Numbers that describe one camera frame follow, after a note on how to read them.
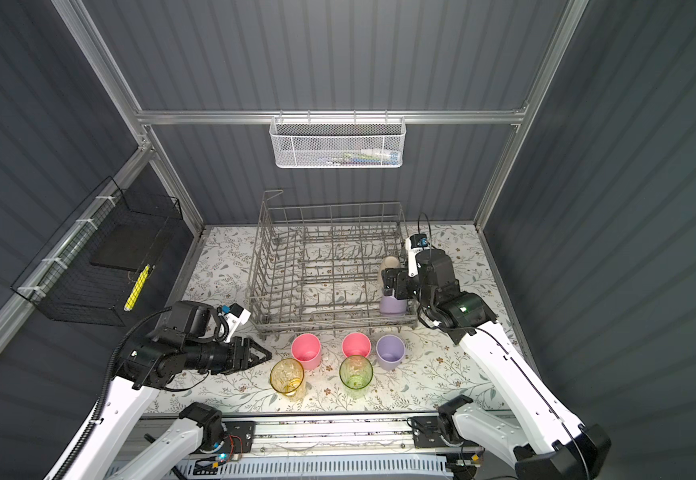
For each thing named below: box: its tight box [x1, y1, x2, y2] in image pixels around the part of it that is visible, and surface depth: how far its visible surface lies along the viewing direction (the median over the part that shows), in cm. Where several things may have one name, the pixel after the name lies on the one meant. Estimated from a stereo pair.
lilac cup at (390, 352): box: [376, 334, 406, 371], surface depth 82 cm
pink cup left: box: [291, 333, 322, 370], surface depth 88 cm
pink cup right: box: [342, 332, 371, 358], surface depth 88 cm
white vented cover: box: [178, 454, 451, 479], surface depth 72 cm
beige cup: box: [379, 256, 400, 278], surface depth 93 cm
